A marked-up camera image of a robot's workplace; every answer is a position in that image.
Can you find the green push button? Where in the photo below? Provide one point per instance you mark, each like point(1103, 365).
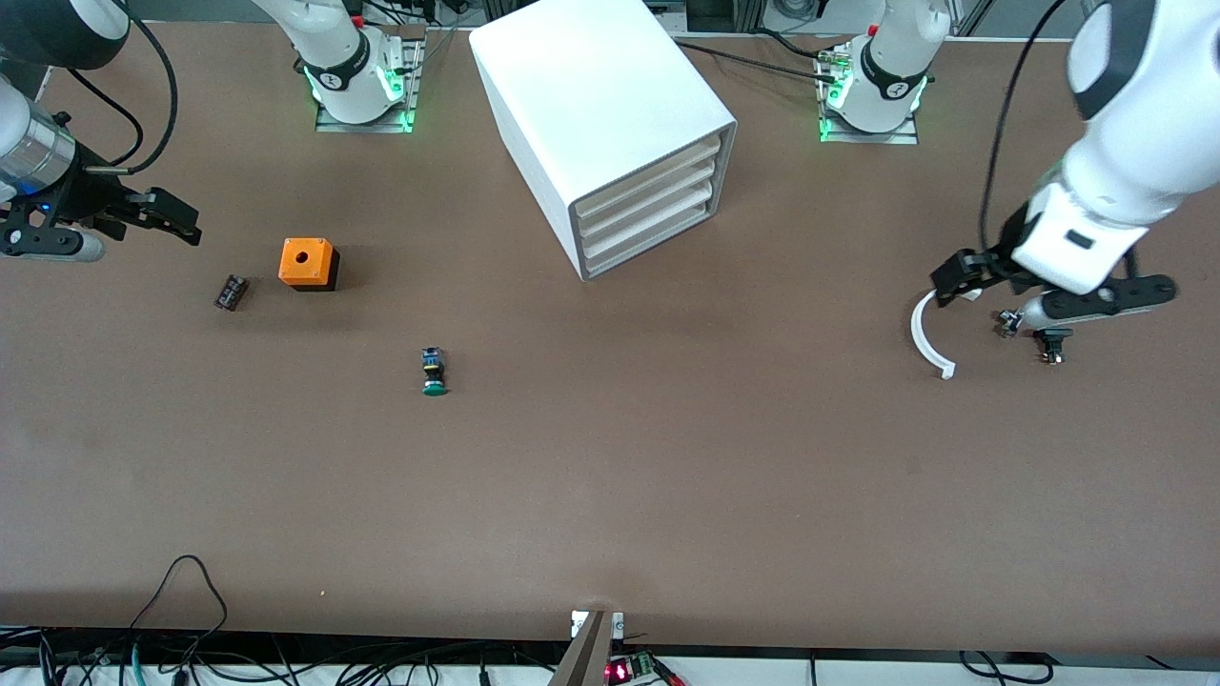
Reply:
point(434, 372)

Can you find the grey camera post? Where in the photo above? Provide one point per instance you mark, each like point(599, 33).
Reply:
point(583, 657)

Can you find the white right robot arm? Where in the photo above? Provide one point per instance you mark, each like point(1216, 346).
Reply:
point(343, 76)

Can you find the orange button box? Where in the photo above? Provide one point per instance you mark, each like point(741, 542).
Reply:
point(305, 262)

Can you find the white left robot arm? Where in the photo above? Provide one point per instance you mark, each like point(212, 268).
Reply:
point(1134, 133)

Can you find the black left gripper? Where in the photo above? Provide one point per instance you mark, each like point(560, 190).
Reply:
point(1003, 254)

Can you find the small black terminal block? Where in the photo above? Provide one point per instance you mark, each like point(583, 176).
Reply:
point(231, 292)

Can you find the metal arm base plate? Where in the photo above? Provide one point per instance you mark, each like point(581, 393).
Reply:
point(905, 135)
point(412, 86)

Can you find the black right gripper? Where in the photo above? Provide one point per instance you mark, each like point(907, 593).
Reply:
point(92, 197)

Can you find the black switch component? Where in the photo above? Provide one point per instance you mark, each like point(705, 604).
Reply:
point(1052, 338)

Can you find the small grey black component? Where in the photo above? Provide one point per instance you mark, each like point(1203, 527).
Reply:
point(1007, 326)

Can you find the circuit board with red light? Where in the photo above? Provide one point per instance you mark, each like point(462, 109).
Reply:
point(631, 669)

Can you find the white curved plastic arc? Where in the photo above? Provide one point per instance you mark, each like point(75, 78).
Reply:
point(916, 333)

